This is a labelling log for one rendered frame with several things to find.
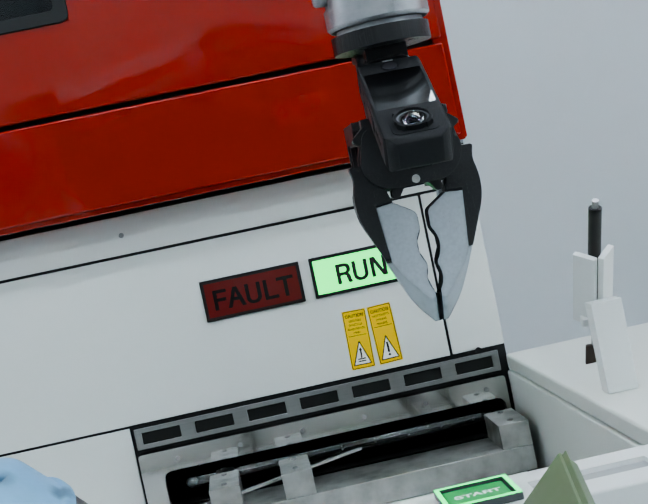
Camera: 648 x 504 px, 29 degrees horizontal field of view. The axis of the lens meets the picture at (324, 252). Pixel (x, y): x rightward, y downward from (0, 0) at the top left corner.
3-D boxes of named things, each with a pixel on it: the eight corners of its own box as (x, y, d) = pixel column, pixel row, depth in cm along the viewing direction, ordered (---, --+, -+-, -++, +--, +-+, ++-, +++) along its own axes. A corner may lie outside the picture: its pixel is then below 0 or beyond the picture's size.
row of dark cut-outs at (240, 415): (138, 449, 147) (133, 429, 147) (500, 369, 150) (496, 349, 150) (137, 450, 146) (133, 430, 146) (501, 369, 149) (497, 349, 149)
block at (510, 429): (488, 437, 145) (483, 412, 145) (516, 430, 146) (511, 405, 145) (503, 450, 137) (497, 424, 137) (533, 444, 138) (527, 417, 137)
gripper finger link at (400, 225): (431, 314, 95) (406, 194, 94) (444, 321, 89) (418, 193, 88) (390, 322, 95) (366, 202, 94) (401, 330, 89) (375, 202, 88)
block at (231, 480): (214, 499, 143) (209, 473, 143) (243, 492, 143) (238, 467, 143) (213, 516, 135) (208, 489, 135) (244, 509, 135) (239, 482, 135)
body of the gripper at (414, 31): (451, 184, 96) (420, 29, 96) (473, 182, 88) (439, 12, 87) (354, 205, 96) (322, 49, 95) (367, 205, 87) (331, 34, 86)
